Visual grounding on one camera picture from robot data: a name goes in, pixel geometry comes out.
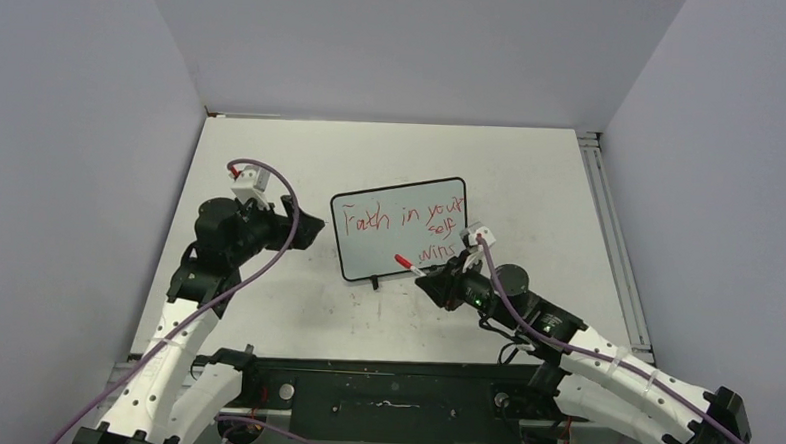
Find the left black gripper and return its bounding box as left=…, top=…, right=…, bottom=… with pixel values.
left=226, top=193, right=323, bottom=270

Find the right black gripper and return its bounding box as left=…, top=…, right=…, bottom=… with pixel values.
left=414, top=247, right=523, bottom=331

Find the red marker cap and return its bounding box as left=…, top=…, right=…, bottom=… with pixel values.
left=394, top=254, right=412, bottom=269

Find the white marker pen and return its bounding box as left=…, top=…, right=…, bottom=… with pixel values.
left=394, top=254, right=426, bottom=277

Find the small black-framed whiteboard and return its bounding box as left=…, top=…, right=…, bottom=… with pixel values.
left=330, top=177, right=469, bottom=283

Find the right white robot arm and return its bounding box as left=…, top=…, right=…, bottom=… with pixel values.
left=413, top=259, right=751, bottom=444

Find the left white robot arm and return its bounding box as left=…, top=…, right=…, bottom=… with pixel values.
left=71, top=195, right=325, bottom=444

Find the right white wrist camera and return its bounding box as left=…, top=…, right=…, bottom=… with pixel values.
left=459, top=222, right=496, bottom=268

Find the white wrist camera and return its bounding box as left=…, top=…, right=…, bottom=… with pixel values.
left=230, top=165, right=271, bottom=209
left=459, top=222, right=496, bottom=268

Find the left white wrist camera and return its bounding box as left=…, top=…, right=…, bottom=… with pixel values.
left=230, top=165, right=271, bottom=209

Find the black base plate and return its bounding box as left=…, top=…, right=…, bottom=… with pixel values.
left=223, top=357, right=628, bottom=444

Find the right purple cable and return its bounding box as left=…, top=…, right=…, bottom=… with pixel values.
left=465, top=234, right=786, bottom=444

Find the purple cable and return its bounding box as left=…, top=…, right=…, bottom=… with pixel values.
left=465, top=234, right=786, bottom=444
left=45, top=150, right=344, bottom=444

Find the aluminium frame rail right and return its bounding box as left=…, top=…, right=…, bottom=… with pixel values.
left=576, top=131, right=655, bottom=365

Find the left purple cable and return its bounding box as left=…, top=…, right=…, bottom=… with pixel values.
left=45, top=150, right=344, bottom=444

